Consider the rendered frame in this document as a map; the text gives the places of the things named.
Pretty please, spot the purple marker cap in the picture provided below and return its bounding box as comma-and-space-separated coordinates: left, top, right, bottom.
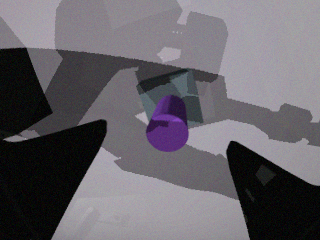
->
147, 95, 188, 152

